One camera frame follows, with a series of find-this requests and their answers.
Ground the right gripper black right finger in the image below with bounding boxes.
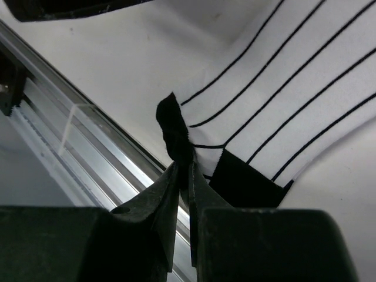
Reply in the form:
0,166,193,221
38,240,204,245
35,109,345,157
188,163,358,281

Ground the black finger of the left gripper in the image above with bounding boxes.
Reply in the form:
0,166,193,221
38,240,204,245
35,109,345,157
5,0,150,22

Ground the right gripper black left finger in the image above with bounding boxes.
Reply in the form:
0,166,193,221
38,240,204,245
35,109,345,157
1,164,179,281

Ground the white black-striped ankle sock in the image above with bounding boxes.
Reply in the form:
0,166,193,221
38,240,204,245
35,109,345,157
156,1,375,207

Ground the aluminium table edge rail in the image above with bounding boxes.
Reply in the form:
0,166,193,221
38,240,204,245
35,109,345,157
0,19,197,282

